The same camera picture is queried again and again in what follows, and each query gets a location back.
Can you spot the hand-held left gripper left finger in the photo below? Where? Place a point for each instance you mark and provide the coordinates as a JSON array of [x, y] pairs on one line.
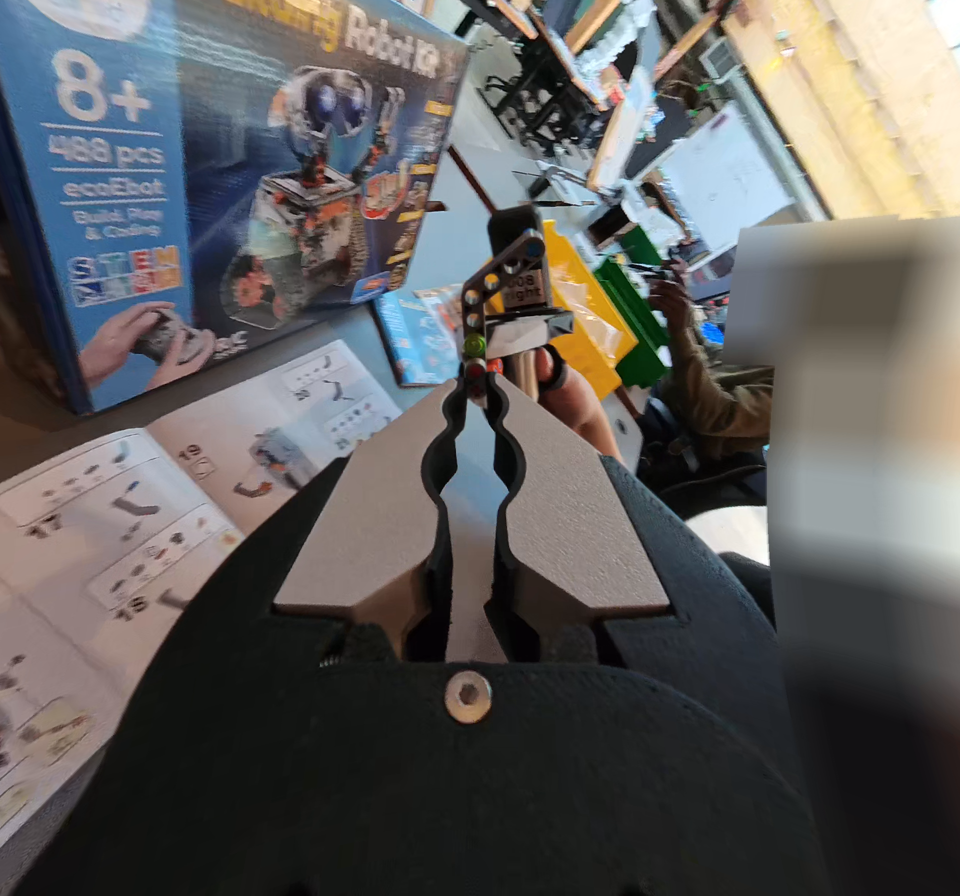
[[360, 536]]

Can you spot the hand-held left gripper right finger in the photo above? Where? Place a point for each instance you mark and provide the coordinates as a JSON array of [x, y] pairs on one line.
[[585, 536]]

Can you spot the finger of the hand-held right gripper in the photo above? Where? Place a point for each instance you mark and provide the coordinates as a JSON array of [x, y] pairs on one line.
[[517, 334]]

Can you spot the grey angled building beam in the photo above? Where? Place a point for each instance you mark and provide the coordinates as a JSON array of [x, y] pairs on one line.
[[474, 311]]

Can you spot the grey desk with brown edge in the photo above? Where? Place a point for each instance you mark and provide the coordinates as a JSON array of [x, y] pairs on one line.
[[510, 169]]

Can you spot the person's right hand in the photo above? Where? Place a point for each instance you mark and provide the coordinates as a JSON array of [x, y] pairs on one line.
[[577, 409]]

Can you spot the yellow plastic bin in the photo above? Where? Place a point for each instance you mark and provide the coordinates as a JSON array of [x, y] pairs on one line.
[[581, 375]]

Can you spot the clear plastic parts bags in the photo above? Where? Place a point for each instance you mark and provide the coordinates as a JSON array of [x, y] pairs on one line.
[[600, 311]]

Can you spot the small dark open box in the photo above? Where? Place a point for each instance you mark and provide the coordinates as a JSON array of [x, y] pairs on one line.
[[609, 227]]

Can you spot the blue instruction booklet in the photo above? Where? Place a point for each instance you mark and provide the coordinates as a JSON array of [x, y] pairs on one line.
[[412, 341]]

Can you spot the green plastic bin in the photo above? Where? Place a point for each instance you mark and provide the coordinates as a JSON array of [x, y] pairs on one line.
[[641, 244], [637, 334]]

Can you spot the leaning cardboard panel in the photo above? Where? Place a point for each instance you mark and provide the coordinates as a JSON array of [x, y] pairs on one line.
[[619, 131]]

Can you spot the white open instruction manual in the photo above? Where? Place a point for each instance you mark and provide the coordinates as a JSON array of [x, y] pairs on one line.
[[112, 506]]

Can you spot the blue robot kit box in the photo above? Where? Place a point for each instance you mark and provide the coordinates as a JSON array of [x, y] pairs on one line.
[[225, 161]]

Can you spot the wall whiteboard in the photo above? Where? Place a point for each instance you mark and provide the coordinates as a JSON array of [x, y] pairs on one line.
[[720, 184]]

